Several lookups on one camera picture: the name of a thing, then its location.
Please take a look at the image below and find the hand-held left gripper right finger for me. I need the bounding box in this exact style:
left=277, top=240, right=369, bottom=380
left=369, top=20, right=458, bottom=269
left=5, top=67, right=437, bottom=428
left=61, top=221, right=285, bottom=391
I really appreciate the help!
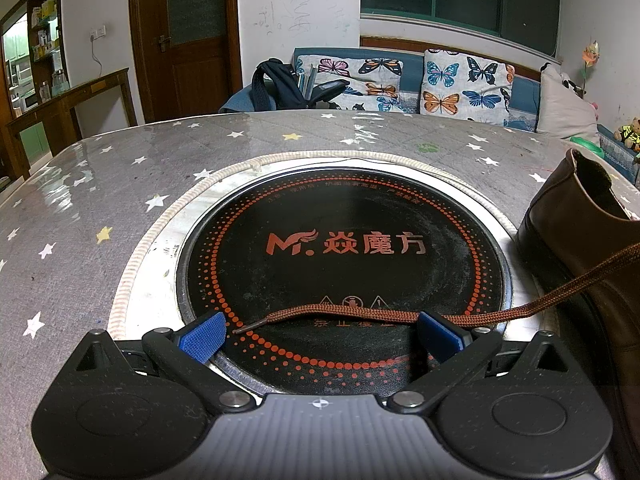
left=387, top=310, right=569, bottom=409

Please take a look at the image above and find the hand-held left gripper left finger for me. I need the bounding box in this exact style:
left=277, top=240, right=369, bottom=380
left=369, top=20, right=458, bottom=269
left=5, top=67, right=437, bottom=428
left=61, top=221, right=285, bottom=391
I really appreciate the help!
left=75, top=311, right=256, bottom=412

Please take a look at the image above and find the brown shoelace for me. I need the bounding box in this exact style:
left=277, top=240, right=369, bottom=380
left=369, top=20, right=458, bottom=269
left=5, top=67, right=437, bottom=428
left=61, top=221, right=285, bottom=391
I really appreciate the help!
left=232, top=242, right=640, bottom=336

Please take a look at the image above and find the brown leather shoe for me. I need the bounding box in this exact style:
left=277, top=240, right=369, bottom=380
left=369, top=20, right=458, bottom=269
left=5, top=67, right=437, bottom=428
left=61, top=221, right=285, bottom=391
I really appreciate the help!
left=515, top=147, right=640, bottom=480

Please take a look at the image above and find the black round induction hob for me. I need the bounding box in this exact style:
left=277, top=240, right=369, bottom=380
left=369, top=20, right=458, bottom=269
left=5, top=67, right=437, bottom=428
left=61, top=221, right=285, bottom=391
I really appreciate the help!
left=120, top=157, right=543, bottom=401

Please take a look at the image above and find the grey star-print tablecloth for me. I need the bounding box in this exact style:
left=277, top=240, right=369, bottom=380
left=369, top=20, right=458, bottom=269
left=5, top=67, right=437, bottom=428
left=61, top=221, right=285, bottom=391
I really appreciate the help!
left=0, top=110, right=640, bottom=480

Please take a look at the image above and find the blue cloth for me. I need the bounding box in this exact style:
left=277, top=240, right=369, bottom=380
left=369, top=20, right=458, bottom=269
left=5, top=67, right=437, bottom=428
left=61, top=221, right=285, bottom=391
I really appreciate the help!
left=219, top=85, right=261, bottom=113

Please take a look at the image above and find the butterfly print cushion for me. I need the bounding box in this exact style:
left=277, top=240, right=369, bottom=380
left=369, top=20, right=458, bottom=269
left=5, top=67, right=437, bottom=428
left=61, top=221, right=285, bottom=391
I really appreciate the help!
left=420, top=49, right=516, bottom=127
left=295, top=56, right=406, bottom=113

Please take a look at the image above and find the beige pillow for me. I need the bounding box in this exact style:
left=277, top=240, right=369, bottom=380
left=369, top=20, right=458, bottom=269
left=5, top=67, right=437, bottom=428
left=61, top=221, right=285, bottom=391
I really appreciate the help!
left=536, top=65, right=601, bottom=148

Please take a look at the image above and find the dark navy backpack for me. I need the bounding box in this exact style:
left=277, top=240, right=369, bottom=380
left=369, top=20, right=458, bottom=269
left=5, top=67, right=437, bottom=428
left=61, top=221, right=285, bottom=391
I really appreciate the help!
left=250, top=57, right=313, bottom=111

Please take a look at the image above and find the brown wooden door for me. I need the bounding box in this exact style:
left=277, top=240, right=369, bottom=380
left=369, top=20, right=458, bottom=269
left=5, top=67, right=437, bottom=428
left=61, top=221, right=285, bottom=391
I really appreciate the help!
left=129, top=0, right=243, bottom=123

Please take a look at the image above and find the blue sofa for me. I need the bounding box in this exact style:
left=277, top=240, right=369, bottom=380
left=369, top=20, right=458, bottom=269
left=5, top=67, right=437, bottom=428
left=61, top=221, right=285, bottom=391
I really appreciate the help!
left=292, top=47, right=640, bottom=186

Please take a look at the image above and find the wooden console table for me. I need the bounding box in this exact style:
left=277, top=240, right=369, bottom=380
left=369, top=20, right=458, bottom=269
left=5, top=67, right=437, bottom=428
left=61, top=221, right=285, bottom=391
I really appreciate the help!
left=5, top=67, right=138, bottom=181

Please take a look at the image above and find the black plastic object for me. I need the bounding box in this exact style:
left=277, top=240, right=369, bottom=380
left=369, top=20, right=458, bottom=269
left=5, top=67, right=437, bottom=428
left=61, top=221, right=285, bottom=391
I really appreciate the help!
left=307, top=79, right=353, bottom=108

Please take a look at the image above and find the teddy bear with yellow vest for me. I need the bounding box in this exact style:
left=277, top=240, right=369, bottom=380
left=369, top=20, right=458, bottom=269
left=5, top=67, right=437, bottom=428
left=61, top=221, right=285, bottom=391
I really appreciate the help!
left=614, top=117, right=640, bottom=153

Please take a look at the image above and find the panda plush toy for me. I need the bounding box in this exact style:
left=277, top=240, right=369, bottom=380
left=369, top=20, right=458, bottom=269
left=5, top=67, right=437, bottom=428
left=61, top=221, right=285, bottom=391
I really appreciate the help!
left=560, top=72, right=587, bottom=98

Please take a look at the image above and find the orange paper flower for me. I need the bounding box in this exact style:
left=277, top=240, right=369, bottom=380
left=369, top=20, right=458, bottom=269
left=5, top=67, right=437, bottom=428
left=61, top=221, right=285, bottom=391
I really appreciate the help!
left=580, top=40, right=603, bottom=93

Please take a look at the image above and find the wooden display shelf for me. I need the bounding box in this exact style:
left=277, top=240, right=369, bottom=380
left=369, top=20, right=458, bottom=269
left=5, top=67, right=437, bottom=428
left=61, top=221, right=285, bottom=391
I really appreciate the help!
left=0, top=0, right=66, bottom=126

